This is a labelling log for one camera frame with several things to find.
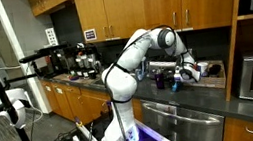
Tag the white VR headset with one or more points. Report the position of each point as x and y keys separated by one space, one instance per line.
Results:
x=19 y=110

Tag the black coffee machine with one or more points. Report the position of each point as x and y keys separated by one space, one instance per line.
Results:
x=64 y=61

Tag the small black cup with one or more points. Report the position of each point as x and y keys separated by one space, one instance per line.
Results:
x=92 y=74

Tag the black stereo camera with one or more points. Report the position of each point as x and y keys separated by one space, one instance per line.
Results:
x=43 y=53

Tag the purple cabinet sign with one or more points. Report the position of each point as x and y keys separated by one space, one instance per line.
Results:
x=90 y=34

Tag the wooden lower cabinet row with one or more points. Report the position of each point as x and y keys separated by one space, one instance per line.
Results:
x=74 y=103

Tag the stainless steel toaster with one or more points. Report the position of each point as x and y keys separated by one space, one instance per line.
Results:
x=162 y=65

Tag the stainless steel dishwasher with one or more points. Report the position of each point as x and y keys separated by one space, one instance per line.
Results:
x=182 y=129

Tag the black mug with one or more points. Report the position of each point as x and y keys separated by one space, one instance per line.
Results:
x=214 y=70

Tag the clear dish soap bottle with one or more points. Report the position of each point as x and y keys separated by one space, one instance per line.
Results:
x=139 y=74

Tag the small wooden corner cabinet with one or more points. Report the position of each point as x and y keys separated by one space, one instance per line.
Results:
x=50 y=1

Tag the blue white dish brush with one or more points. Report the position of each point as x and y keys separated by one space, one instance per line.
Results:
x=145 y=69

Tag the white and blue cup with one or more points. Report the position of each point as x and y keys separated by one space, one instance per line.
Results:
x=203 y=68

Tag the wooden upper cabinet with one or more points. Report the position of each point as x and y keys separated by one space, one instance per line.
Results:
x=156 y=2

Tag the white wall plate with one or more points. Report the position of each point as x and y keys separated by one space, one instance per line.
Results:
x=51 y=36

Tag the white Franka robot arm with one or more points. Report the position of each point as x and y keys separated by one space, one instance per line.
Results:
x=122 y=84

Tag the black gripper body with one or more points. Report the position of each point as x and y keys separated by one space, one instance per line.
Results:
x=170 y=76

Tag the small purple bowl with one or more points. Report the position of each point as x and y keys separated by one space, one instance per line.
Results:
x=73 y=77

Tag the wooden cup tray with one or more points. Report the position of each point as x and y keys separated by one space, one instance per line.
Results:
x=209 y=82

